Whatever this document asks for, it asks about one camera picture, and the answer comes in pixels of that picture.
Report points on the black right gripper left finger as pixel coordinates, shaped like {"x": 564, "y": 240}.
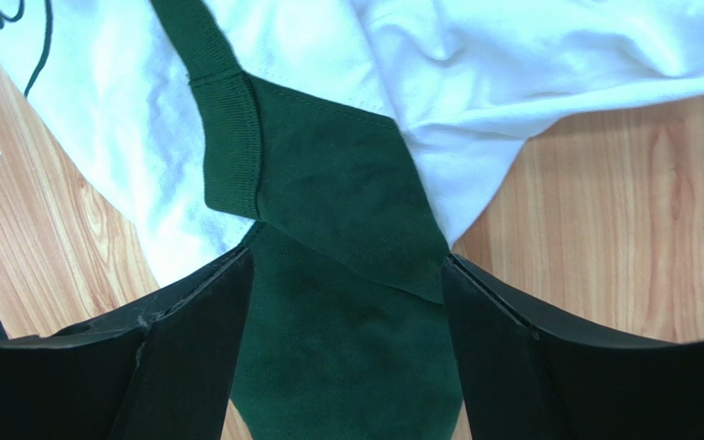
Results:
{"x": 160, "y": 367}

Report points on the green and white t-shirt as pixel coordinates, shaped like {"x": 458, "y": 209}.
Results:
{"x": 349, "y": 143}

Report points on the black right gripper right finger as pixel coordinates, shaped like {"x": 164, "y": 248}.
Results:
{"x": 530, "y": 370}

